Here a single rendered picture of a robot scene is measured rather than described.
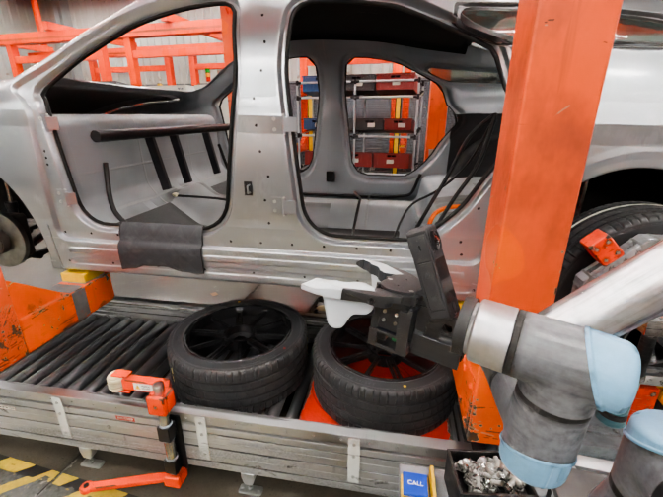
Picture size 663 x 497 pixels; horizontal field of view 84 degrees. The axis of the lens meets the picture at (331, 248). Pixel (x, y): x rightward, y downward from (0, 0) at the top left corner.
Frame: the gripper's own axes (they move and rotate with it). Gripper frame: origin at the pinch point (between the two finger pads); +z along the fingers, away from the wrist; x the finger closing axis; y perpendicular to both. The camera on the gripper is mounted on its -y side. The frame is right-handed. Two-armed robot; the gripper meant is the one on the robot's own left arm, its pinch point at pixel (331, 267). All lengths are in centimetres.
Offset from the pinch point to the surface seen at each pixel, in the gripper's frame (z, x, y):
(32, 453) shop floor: 155, 10, 135
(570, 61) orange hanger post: -20, 55, -40
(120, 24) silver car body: 149, 55, -57
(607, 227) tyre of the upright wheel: -41, 112, -1
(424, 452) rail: -5, 71, 83
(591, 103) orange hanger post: -26, 58, -32
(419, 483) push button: -10, 48, 74
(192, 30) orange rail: 658, 484, -211
